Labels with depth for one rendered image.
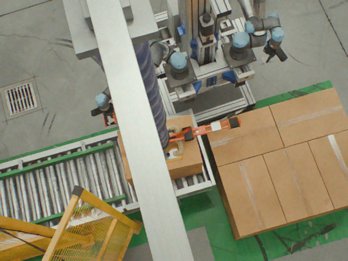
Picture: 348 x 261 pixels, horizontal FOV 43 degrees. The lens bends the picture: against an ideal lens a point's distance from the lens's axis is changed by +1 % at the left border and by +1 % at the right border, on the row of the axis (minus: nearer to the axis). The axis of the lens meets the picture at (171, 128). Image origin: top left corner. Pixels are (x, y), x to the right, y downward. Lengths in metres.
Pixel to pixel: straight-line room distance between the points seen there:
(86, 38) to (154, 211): 0.69
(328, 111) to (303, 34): 1.19
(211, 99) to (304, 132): 0.95
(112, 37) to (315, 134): 2.83
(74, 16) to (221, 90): 2.86
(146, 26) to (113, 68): 0.30
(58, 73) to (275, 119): 2.34
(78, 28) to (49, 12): 3.66
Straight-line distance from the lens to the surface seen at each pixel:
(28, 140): 4.70
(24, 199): 3.98
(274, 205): 3.75
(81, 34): 1.59
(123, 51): 1.32
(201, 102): 4.28
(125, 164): 3.39
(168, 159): 3.33
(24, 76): 4.97
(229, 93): 4.32
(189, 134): 3.25
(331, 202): 3.86
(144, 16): 1.58
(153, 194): 1.18
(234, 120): 3.28
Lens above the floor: 4.21
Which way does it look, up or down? 72 degrees down
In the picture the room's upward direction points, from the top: 11 degrees counter-clockwise
